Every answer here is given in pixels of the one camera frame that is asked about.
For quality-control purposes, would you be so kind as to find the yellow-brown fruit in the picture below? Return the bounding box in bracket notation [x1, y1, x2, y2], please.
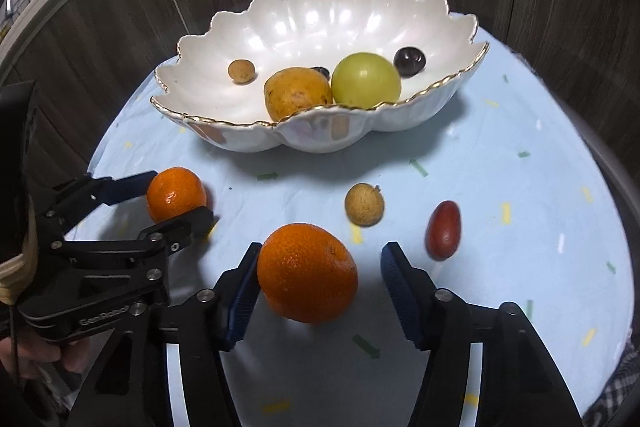
[264, 67, 334, 121]

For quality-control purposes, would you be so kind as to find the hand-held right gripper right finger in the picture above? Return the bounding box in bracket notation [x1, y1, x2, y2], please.
[380, 242, 586, 427]

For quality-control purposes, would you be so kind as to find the small tan longan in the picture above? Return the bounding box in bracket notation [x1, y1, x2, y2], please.
[228, 59, 256, 84]

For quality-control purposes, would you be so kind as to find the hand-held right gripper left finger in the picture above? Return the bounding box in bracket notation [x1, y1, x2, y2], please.
[65, 242, 263, 427]

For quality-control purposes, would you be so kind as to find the white scalloped bowl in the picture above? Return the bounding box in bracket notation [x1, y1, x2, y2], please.
[150, 0, 491, 154]

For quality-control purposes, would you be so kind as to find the small orange mandarin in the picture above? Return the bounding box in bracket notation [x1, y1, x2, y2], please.
[146, 167, 208, 224]

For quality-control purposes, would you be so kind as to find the person's left hand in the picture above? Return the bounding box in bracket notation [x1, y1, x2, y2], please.
[0, 332, 93, 380]

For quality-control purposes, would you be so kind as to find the large orange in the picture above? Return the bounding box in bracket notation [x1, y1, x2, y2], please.
[256, 223, 359, 324]

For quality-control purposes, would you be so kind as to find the checked clothing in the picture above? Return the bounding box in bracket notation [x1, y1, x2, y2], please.
[582, 342, 640, 427]

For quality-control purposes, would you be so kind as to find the light blue tablecloth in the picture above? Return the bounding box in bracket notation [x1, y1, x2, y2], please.
[65, 12, 636, 427]

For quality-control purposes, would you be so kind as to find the green apple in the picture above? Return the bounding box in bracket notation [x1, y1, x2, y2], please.
[331, 52, 402, 110]

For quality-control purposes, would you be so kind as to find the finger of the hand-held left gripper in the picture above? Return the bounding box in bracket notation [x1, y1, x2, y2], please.
[55, 206, 215, 268]
[42, 171, 158, 219]

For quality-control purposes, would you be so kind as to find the red oval fruit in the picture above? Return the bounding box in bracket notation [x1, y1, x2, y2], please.
[425, 200, 461, 262]

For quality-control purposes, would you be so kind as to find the beige strap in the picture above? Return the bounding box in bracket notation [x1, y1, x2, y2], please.
[0, 227, 40, 305]

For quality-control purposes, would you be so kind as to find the large tan longan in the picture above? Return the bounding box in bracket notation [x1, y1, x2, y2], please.
[344, 183, 386, 226]

